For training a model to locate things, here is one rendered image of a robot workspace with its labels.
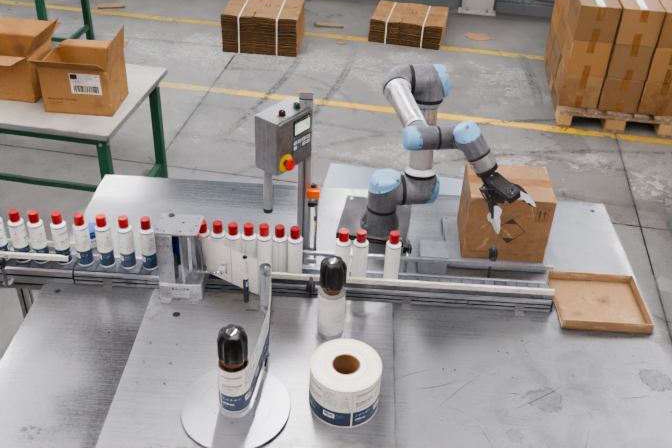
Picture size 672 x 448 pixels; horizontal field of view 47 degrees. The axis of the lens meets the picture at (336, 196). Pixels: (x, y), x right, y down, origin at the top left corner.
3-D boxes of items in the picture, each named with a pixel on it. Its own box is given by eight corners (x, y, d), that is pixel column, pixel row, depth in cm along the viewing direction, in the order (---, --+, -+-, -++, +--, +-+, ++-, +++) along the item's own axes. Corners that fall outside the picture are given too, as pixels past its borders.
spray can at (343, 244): (333, 283, 264) (335, 235, 252) (334, 273, 268) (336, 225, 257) (348, 284, 264) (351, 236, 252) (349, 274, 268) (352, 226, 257)
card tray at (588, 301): (561, 328, 257) (563, 319, 254) (547, 278, 278) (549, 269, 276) (651, 333, 256) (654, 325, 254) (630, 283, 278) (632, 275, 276)
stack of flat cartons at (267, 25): (220, 51, 642) (219, 15, 625) (233, 28, 687) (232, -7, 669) (297, 57, 639) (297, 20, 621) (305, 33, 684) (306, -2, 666)
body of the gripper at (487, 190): (505, 190, 244) (487, 159, 241) (518, 194, 236) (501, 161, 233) (486, 204, 243) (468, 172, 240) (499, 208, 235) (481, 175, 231)
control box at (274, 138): (254, 167, 248) (253, 114, 237) (289, 147, 259) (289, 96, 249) (278, 178, 243) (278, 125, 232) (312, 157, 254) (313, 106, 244)
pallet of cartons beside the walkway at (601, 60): (673, 138, 547) (712, 18, 497) (554, 126, 555) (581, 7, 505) (641, 70, 646) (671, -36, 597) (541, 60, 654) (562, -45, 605)
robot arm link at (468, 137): (468, 116, 236) (478, 119, 228) (484, 146, 239) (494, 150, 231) (446, 130, 236) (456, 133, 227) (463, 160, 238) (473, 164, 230)
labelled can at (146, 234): (141, 271, 265) (135, 222, 254) (145, 261, 269) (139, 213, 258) (156, 271, 265) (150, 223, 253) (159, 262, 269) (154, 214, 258)
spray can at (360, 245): (350, 283, 264) (353, 235, 252) (351, 274, 268) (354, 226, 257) (365, 284, 264) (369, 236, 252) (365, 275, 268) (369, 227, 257)
